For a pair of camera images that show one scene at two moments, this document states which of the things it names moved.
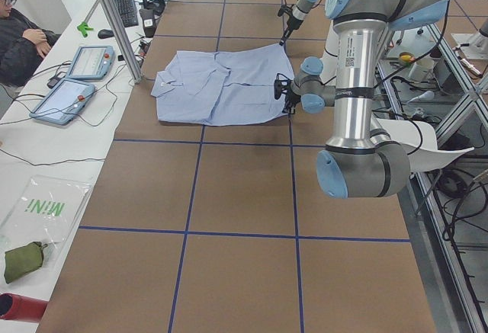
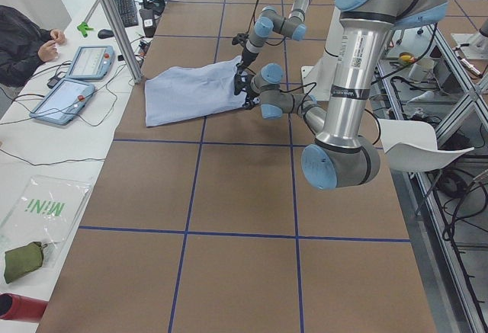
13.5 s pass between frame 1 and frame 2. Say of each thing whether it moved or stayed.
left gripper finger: moved
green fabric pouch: stayed
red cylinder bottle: stayed
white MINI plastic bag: stayed
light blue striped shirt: moved
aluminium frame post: stayed
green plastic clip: stayed
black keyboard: stayed
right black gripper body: moved
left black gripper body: moved
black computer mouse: stayed
